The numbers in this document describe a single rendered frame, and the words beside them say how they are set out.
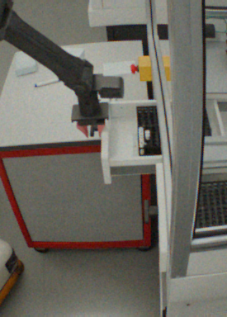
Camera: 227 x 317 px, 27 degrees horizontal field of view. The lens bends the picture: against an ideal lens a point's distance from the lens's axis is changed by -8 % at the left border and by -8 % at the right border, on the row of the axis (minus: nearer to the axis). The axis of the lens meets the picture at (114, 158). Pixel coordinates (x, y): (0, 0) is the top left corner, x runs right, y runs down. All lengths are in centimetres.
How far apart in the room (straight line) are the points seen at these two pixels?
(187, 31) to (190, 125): 17
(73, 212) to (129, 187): 26
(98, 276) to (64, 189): 52
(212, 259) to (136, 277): 116
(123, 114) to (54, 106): 31
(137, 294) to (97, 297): 18
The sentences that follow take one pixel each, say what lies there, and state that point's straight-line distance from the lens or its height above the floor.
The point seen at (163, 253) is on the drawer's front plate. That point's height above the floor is 92.
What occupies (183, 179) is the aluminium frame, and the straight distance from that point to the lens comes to 80.
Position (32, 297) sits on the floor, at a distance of 218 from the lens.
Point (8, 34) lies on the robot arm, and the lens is 104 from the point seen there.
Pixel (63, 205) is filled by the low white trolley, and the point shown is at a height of 41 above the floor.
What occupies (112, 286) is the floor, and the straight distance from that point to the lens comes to 215.
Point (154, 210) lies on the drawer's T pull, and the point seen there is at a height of 91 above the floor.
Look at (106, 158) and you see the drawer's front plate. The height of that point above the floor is 92.
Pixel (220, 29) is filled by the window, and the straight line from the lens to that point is 64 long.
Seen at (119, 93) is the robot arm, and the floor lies 108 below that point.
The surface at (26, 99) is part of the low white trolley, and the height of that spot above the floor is 76.
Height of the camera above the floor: 189
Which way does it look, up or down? 46 degrees down
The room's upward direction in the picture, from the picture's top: 6 degrees counter-clockwise
